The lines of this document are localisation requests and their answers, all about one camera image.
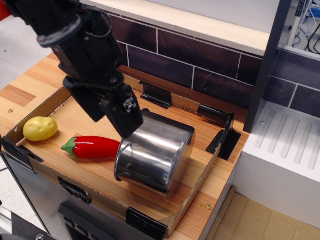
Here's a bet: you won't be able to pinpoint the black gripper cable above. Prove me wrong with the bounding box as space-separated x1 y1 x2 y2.
83 8 113 38

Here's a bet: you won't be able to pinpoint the shiny metal pot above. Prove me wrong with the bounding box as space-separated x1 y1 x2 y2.
114 109 196 198

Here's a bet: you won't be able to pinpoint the white cables in background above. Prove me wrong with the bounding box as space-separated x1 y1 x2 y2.
287 0 320 55

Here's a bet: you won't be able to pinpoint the dark grey shelf post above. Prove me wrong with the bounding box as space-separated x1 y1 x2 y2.
243 0 292 133

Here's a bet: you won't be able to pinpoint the black toy oven front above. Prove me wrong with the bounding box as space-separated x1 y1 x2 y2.
57 202 118 240

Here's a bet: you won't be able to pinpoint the red toy chili pepper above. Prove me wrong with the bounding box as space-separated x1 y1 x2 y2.
61 136 121 159

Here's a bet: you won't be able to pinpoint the yellow toy potato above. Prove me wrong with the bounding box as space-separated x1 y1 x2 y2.
23 116 58 142

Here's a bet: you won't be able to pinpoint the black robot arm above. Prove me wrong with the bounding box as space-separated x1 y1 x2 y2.
5 0 144 139

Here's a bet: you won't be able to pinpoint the taped cardboard fence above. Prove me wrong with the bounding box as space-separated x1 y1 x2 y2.
0 72 249 240

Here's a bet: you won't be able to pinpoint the white toy sink drainboard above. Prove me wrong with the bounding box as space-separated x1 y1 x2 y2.
233 102 320 228

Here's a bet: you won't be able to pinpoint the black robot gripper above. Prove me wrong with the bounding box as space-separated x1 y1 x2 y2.
52 11 144 138

